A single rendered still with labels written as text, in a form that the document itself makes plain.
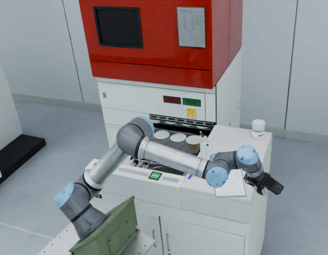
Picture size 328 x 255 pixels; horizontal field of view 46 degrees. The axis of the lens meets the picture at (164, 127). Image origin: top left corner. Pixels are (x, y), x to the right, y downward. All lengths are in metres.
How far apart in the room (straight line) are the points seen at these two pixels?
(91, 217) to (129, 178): 0.36
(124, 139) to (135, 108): 1.05
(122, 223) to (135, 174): 0.35
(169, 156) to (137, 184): 0.58
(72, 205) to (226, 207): 0.72
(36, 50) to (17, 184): 1.79
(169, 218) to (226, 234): 0.31
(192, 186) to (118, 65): 0.94
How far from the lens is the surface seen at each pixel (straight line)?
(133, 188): 2.05
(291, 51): 3.69
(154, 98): 2.46
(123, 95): 2.56
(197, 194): 1.90
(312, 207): 3.32
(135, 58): 2.34
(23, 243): 3.26
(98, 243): 1.68
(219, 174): 1.42
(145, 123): 1.63
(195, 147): 2.30
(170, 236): 2.18
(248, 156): 1.51
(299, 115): 3.95
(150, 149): 1.49
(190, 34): 2.14
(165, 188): 1.95
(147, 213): 2.13
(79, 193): 1.79
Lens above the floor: 2.19
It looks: 31 degrees down
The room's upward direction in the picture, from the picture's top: 5 degrees counter-clockwise
